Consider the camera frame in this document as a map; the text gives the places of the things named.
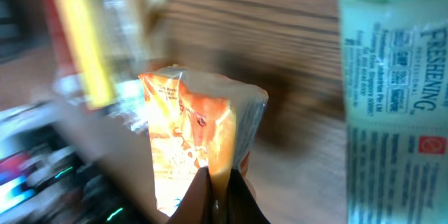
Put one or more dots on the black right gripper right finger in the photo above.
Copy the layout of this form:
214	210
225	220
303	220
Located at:
241	205

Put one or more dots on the yellow highlighter pen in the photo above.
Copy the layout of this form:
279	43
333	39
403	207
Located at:
83	31

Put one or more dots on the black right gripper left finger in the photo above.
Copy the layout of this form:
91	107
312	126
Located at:
195	207

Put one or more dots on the teal wet wipes pack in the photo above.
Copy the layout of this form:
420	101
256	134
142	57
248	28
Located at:
394	68

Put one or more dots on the orange tissue pack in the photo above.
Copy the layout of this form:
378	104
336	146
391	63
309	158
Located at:
197	119

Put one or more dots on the red snack bar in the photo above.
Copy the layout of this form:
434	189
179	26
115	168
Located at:
65	63

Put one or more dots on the brown paper snack bag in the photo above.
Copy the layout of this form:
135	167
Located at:
134	32

